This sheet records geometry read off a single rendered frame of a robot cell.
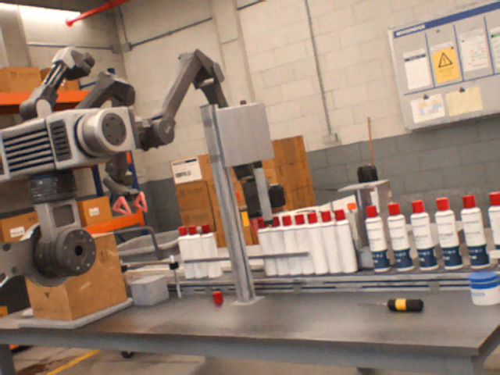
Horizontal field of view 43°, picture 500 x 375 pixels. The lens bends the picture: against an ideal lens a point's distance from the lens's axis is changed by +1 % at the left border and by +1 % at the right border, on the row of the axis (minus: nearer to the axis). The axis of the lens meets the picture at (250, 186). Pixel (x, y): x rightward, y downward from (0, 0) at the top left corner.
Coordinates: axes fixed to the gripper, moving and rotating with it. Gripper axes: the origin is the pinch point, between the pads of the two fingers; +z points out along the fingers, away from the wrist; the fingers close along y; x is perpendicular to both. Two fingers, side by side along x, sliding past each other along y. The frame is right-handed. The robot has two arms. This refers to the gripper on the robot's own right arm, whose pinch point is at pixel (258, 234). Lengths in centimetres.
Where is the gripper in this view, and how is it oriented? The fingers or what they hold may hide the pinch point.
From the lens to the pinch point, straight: 232.0
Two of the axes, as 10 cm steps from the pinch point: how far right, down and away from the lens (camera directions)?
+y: -7.8, 1.1, 6.2
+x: -6.0, 1.6, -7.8
